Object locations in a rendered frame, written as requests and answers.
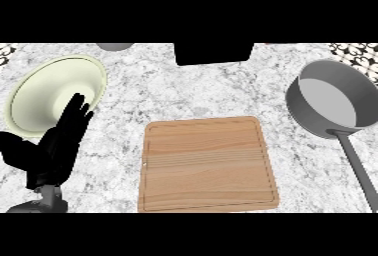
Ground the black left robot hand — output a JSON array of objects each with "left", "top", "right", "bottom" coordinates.
[{"left": 0, "top": 92, "right": 96, "bottom": 191}]

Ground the wooden cutting board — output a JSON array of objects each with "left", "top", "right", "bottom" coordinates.
[{"left": 136, "top": 115, "right": 281, "bottom": 214}]

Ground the pale green bowl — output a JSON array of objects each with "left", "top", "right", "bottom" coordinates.
[{"left": 3, "top": 54, "right": 108, "bottom": 138}]

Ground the grey round object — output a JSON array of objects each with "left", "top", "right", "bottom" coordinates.
[{"left": 94, "top": 43, "right": 136, "bottom": 52}]

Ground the black box appliance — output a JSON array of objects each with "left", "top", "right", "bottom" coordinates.
[{"left": 173, "top": 43, "right": 255, "bottom": 67}]

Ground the grey pot with handle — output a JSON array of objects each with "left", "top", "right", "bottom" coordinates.
[{"left": 285, "top": 59, "right": 378, "bottom": 214}]

